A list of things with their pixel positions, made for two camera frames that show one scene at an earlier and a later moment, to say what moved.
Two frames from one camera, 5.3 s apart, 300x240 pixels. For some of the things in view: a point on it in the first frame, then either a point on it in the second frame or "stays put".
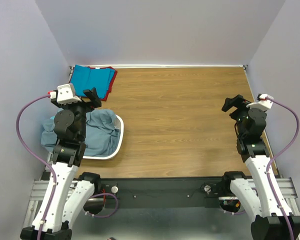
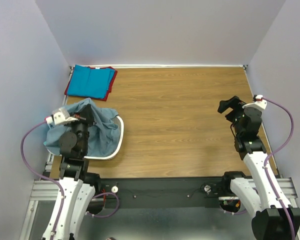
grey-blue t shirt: (103, 131) stays put
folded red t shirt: (113, 78) stays put
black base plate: (164, 192) stays put
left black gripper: (92, 95) → (87, 113)
